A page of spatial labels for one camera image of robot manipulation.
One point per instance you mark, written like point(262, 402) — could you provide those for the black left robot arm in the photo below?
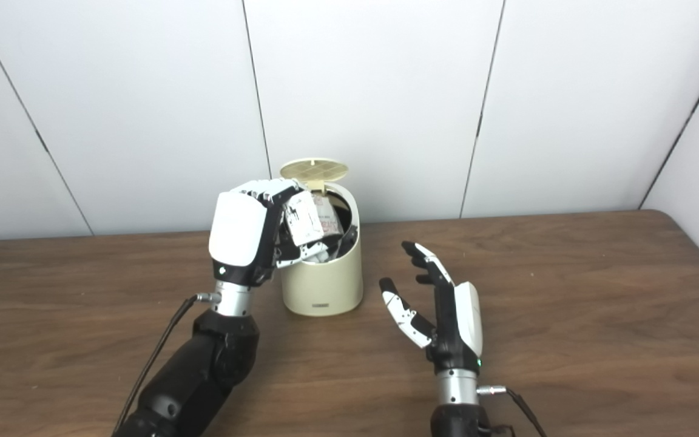
point(204, 364)

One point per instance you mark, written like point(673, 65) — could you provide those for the white green milk carton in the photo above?
point(307, 221)

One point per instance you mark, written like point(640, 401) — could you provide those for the cream round bin lid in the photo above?
point(314, 169)

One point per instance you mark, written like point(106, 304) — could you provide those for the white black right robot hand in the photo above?
point(455, 334)

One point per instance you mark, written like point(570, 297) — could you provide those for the cream-colored round bin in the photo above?
point(322, 282)

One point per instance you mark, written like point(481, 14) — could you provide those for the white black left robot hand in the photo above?
point(237, 233)

